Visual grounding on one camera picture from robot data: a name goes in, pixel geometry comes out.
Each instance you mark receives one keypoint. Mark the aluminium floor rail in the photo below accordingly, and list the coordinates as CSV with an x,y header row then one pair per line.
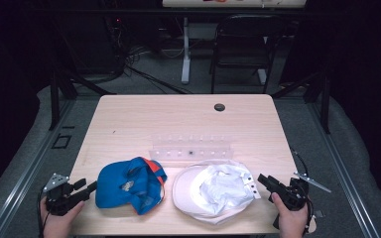
x,y
344,178
23,175

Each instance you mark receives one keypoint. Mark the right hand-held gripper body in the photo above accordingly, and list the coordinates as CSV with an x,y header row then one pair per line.
x,y
294,196

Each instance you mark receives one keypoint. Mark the white desk top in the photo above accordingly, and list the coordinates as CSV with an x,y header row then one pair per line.
x,y
191,3

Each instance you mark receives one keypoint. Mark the person's right hand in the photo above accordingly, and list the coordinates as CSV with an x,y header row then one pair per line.
x,y
292,223

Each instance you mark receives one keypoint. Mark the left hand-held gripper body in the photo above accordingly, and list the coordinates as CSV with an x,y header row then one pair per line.
x,y
61,200

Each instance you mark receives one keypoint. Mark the black tape strip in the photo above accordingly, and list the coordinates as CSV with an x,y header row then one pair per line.
x,y
68,127

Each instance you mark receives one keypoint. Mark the white cap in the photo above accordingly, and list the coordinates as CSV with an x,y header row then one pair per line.
x,y
218,195

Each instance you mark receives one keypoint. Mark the person's left hand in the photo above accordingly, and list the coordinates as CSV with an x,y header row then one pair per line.
x,y
58,226

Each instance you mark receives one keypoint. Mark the white desk leg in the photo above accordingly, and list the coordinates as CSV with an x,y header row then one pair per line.
x,y
186,56

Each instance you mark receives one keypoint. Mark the black metal stand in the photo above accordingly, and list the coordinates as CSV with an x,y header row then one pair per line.
x,y
54,99
325,105

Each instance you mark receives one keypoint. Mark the black folding chair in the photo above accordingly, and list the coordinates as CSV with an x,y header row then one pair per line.
x,y
244,36

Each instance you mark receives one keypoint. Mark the clear acrylic rack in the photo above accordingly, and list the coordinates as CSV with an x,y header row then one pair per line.
x,y
178,152

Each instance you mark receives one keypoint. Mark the blue and orange cap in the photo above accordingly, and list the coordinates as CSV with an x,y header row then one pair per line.
x,y
119,185

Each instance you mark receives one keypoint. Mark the black table grommet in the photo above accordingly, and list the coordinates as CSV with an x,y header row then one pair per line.
x,y
219,107

